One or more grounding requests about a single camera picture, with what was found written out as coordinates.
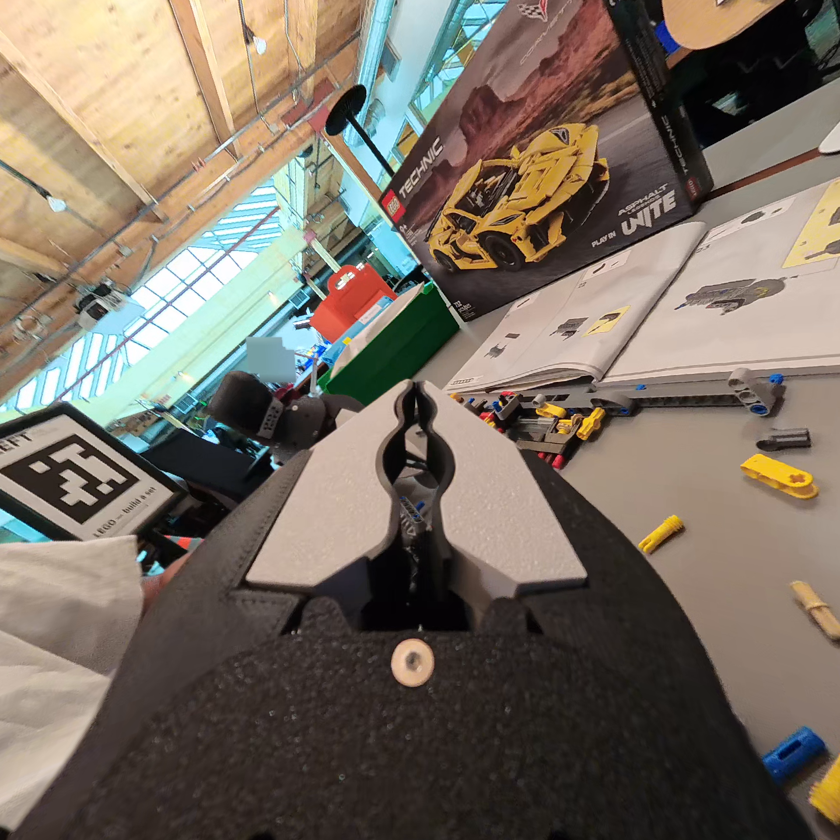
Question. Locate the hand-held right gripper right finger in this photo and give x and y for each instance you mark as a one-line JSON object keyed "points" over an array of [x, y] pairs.
{"points": [[512, 518]]}

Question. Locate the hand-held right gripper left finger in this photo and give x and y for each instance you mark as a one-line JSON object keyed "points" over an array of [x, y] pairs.
{"points": [[321, 518]]}

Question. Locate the person's left forearm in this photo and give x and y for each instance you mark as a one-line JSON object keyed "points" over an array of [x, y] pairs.
{"points": [[161, 581]]}

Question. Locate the lego engine subassembly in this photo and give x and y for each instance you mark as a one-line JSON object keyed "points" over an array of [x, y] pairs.
{"points": [[413, 512]]}

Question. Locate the lego chassis assembly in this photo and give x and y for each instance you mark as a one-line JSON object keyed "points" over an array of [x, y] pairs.
{"points": [[590, 413]]}

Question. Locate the yellow lego pin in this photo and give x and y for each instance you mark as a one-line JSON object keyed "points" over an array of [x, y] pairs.
{"points": [[661, 533]]}

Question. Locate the lego instruction booklet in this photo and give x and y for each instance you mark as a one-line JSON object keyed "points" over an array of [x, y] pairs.
{"points": [[656, 315]]}

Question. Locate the yellow lego connector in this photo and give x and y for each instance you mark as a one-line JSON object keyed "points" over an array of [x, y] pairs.
{"points": [[779, 476]]}

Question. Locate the dark grey lego connector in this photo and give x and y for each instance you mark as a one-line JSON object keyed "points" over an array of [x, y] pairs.
{"points": [[783, 438]]}

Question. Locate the tan lego pin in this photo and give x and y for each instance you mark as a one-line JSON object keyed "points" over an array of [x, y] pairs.
{"points": [[816, 610]]}

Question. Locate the yellow car lego set box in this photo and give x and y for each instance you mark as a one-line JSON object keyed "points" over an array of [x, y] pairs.
{"points": [[544, 164]]}

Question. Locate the pile of small lego pins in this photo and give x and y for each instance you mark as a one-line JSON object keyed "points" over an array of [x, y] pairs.
{"points": [[793, 753]]}

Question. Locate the white paper bag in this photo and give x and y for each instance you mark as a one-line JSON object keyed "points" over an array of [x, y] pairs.
{"points": [[374, 334]]}

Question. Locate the black office chair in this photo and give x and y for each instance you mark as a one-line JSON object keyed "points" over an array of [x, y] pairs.
{"points": [[210, 466]]}

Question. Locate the green plastic bin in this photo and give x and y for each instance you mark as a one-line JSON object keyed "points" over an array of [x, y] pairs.
{"points": [[400, 354]]}

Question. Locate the orange-red bag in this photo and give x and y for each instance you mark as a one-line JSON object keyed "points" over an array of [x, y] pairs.
{"points": [[348, 302]]}

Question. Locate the orange traffic cone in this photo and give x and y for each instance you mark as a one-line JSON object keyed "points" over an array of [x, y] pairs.
{"points": [[184, 543]]}

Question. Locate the framed black white marker sign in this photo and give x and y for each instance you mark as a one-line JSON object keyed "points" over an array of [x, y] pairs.
{"points": [[79, 472]]}

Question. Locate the white ceiling device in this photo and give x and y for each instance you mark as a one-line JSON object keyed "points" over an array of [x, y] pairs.
{"points": [[98, 302]]}

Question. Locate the person's white printed shirt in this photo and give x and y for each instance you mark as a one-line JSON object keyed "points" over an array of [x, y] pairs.
{"points": [[59, 643]]}

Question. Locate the black disc ceiling fixture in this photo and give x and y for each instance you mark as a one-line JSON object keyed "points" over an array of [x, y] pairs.
{"points": [[348, 108]]}

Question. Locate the hanging light bulb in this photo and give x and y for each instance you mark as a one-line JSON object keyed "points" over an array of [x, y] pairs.
{"points": [[259, 43], [56, 203]]}

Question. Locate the printed instruction board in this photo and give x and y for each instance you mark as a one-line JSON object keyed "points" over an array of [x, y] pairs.
{"points": [[722, 23]]}

